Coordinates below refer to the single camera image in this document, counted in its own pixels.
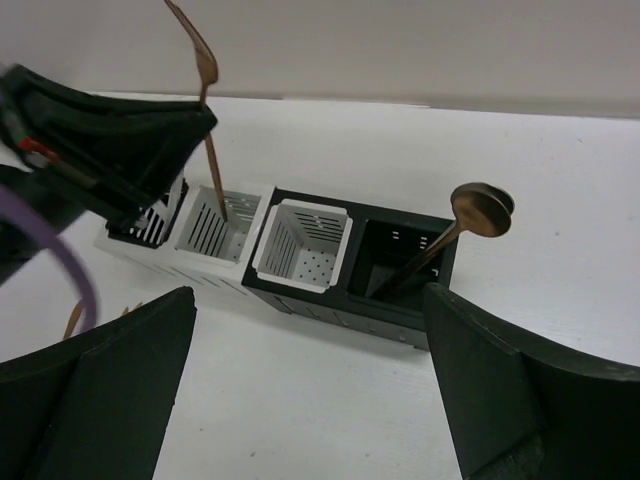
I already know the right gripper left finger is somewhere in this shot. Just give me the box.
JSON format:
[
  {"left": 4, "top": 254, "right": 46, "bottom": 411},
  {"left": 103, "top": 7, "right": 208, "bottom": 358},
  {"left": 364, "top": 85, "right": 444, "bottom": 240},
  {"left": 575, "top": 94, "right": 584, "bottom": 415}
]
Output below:
[{"left": 1, "top": 287, "right": 195, "bottom": 479}]

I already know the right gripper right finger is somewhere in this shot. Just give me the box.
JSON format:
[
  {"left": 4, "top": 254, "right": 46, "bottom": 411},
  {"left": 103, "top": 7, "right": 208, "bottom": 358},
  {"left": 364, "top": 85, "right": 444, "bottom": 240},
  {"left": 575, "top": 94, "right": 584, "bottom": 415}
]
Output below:
[{"left": 424, "top": 284, "right": 639, "bottom": 479}]

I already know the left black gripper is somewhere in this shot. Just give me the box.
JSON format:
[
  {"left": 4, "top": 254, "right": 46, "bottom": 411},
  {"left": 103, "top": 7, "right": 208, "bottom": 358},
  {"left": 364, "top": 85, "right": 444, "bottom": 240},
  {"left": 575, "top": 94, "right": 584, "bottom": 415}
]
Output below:
[{"left": 1, "top": 64, "right": 218, "bottom": 281}]

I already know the rose copper fork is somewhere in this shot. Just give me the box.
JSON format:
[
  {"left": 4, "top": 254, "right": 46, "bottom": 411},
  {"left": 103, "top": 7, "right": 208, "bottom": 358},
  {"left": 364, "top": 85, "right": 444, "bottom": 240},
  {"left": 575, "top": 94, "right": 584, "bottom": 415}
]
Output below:
[{"left": 164, "top": 0, "right": 228, "bottom": 222}]

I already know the large copper spoon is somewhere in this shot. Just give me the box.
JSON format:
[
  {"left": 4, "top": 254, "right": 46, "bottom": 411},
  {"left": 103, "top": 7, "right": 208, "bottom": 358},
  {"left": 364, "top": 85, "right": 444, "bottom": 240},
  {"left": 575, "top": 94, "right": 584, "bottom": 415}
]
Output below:
[{"left": 371, "top": 182, "right": 515, "bottom": 299}]

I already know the copper knife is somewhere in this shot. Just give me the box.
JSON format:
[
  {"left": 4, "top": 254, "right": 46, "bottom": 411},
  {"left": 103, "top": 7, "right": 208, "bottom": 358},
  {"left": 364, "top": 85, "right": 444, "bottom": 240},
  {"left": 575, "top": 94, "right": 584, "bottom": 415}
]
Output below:
[{"left": 62, "top": 301, "right": 84, "bottom": 340}]

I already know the grey insert bin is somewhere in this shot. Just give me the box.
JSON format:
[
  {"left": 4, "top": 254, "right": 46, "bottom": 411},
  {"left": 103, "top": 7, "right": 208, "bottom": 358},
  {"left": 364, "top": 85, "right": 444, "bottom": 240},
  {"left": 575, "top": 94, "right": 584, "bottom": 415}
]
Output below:
[{"left": 176, "top": 186, "right": 261, "bottom": 263}]

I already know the white utensil caddy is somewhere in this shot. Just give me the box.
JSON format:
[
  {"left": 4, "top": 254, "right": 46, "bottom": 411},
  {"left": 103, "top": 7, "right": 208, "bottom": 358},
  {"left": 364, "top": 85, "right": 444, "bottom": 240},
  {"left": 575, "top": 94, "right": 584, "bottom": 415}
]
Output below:
[{"left": 95, "top": 179, "right": 275, "bottom": 303}]

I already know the white insert bin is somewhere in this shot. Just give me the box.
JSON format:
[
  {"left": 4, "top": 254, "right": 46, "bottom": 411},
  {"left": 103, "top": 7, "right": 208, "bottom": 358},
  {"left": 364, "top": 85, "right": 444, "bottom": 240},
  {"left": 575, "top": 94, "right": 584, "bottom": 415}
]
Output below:
[{"left": 252, "top": 199, "right": 353, "bottom": 294}]

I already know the black utensil caddy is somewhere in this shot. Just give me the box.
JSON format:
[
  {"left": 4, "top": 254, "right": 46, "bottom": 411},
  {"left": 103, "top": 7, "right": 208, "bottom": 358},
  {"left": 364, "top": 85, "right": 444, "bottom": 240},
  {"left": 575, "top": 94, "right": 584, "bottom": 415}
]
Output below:
[{"left": 242, "top": 189, "right": 457, "bottom": 350}]

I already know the gold knife green handle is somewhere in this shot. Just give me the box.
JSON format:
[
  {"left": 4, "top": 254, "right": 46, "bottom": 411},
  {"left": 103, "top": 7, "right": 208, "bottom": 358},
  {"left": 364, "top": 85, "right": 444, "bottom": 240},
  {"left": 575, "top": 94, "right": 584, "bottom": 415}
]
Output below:
[{"left": 121, "top": 302, "right": 144, "bottom": 316}]

